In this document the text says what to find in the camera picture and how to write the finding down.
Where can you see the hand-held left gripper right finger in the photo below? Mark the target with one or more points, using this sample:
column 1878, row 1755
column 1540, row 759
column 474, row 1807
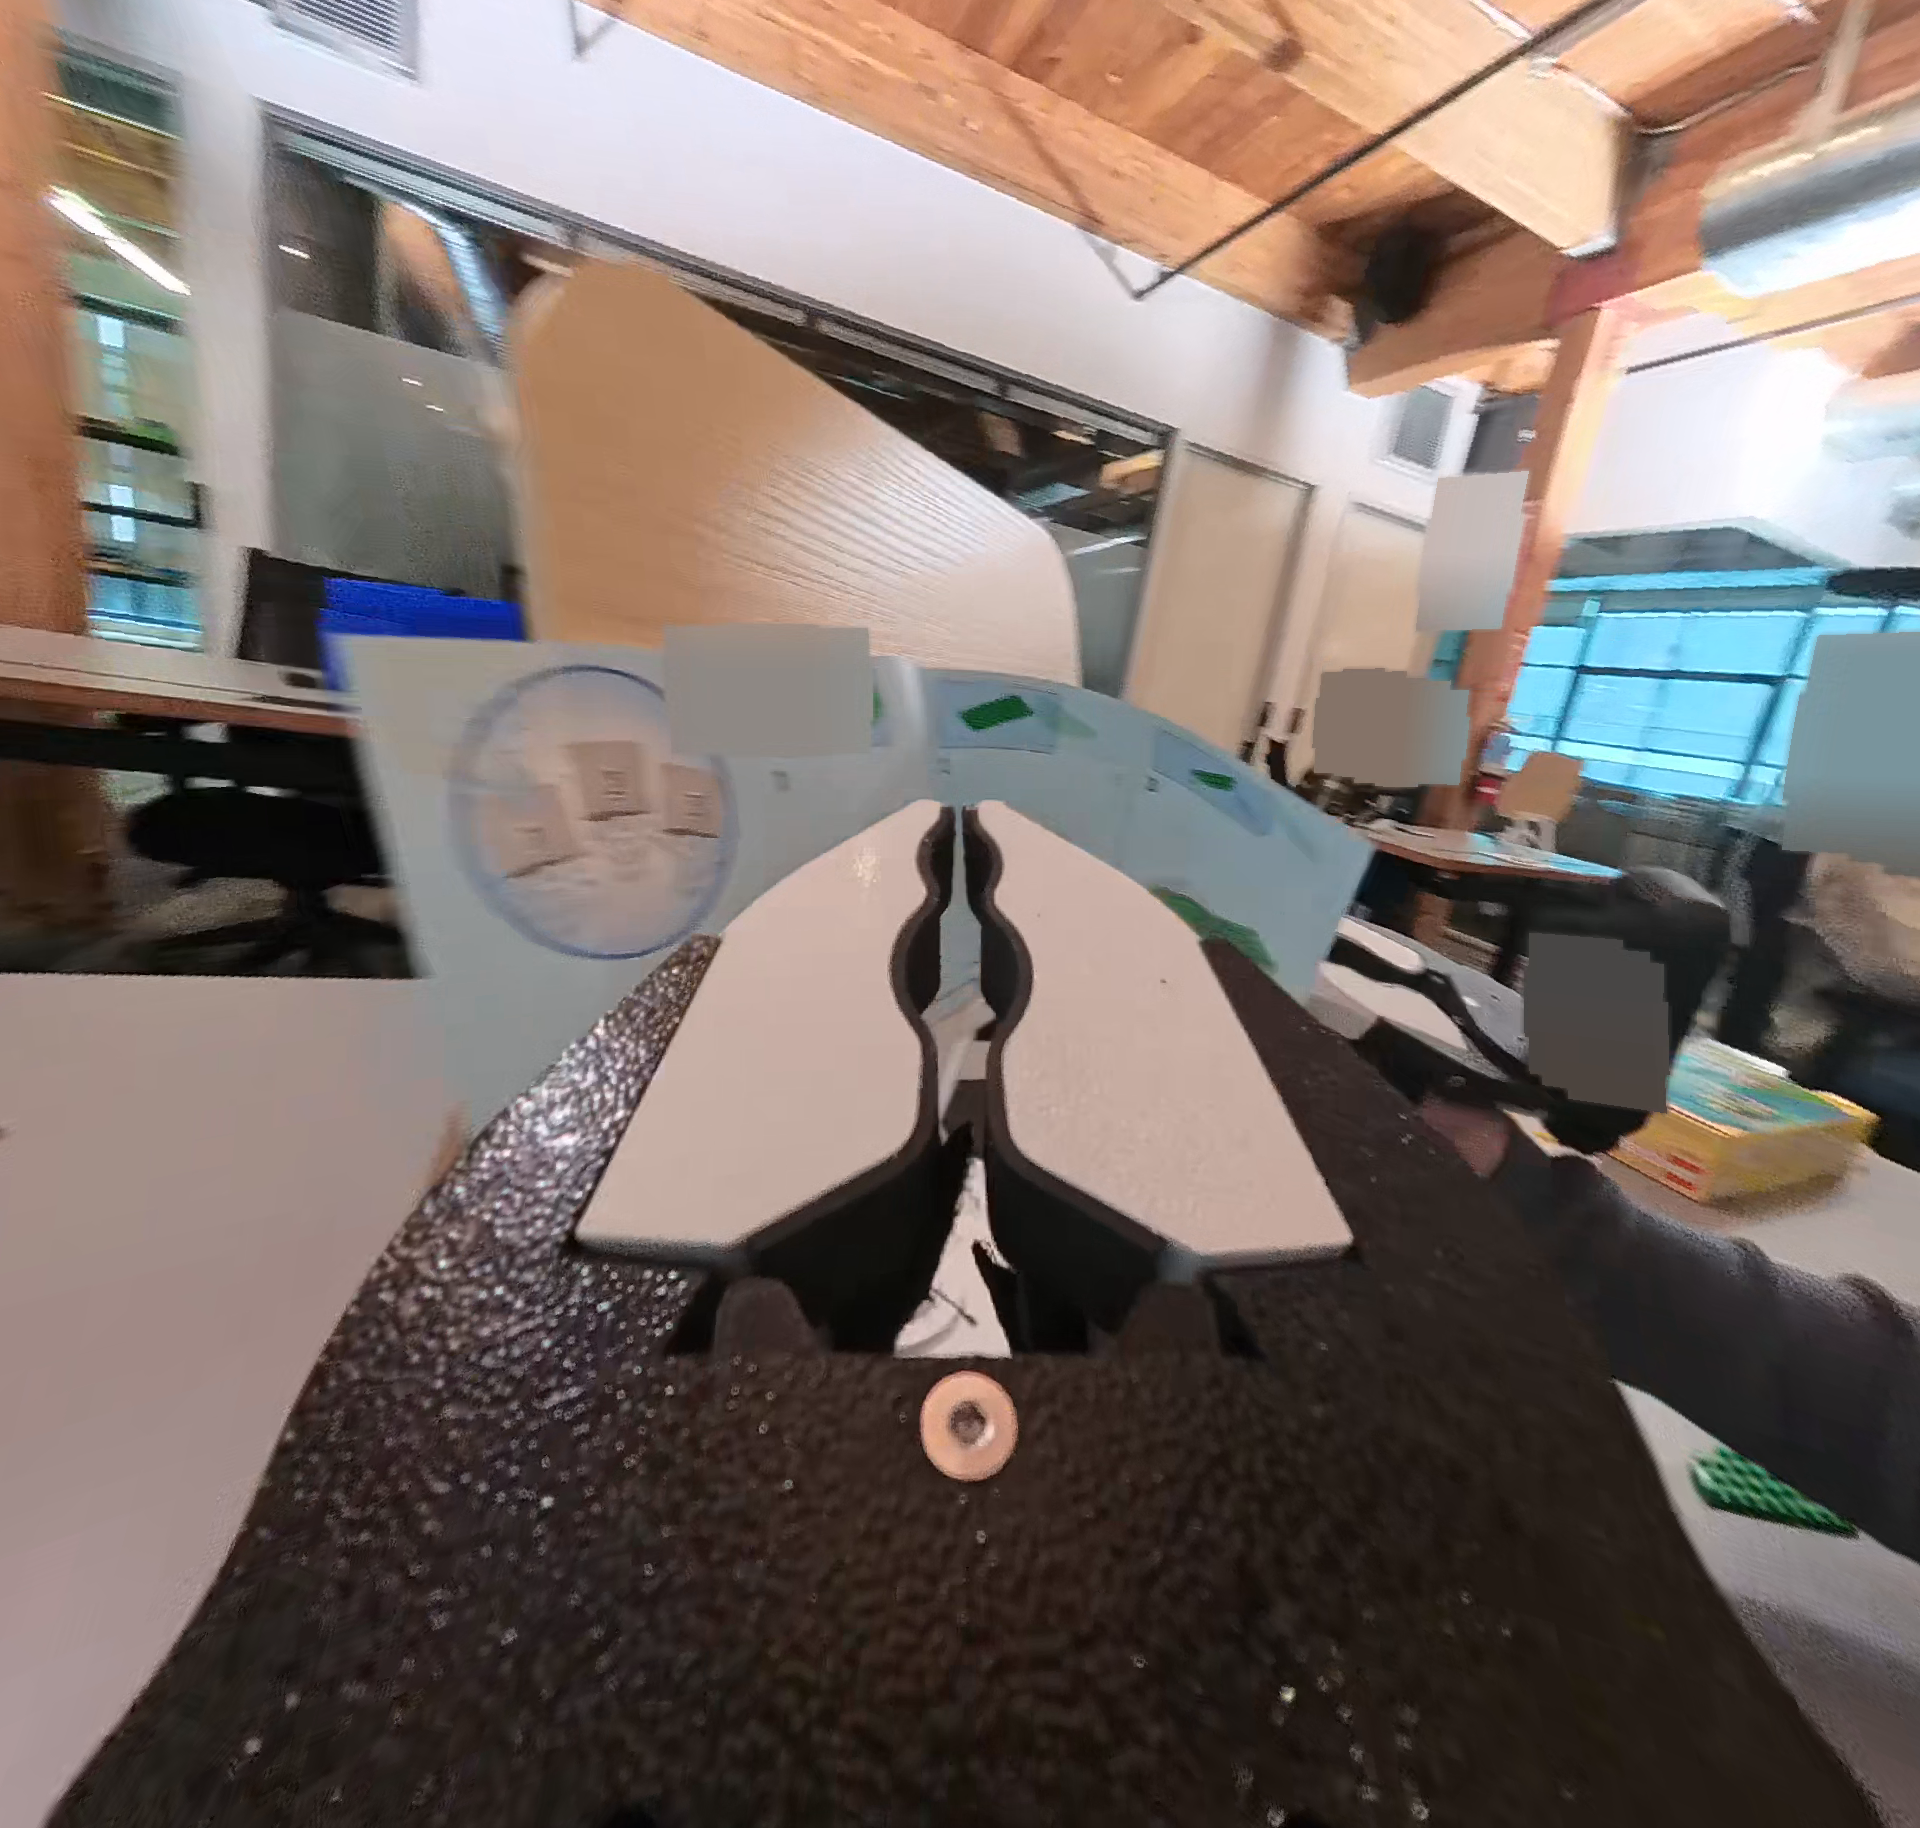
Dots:
column 1154, row 1092

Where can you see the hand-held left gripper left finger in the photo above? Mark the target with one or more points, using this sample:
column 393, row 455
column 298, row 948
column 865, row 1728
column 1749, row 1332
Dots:
column 764, row 1078

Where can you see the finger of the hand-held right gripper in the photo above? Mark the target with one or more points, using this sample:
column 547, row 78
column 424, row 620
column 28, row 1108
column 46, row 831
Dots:
column 1342, row 1007
column 1373, row 947

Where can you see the instruction booklet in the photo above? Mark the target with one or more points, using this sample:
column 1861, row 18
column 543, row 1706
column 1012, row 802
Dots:
column 810, row 823

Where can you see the yellow lego box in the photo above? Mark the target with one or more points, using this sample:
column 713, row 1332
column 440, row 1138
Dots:
column 1725, row 1153

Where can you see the green half-round lego plate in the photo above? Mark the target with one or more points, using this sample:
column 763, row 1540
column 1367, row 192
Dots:
column 1771, row 1491

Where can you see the person's right hand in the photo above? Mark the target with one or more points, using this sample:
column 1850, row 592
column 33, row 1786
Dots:
column 1472, row 1138

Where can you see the small table with wooden edge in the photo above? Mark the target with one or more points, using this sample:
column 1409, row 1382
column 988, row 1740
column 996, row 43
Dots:
column 1484, row 853

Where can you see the black office chair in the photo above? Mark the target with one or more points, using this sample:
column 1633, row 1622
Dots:
column 282, row 612
column 255, row 853

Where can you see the stack of blue bins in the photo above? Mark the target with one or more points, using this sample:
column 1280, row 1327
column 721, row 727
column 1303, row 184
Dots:
column 421, row 612

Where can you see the wooden pillar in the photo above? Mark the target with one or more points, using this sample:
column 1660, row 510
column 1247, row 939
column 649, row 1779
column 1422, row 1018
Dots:
column 31, row 432

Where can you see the silver ceiling duct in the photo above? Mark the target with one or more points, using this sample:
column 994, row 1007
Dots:
column 1815, row 209

